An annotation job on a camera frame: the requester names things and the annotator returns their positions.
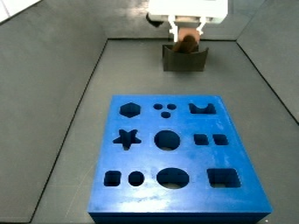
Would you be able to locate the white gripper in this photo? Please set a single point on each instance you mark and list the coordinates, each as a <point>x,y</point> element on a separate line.
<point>186,11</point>

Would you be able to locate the brown arch object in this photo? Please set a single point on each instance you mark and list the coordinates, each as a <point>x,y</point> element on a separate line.
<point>188,41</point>

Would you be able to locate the black curved fixture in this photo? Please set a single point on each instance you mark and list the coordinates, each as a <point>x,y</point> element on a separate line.
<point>182,62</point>

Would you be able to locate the blue shape sorter block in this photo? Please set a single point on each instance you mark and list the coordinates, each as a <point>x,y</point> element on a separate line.
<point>172,165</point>

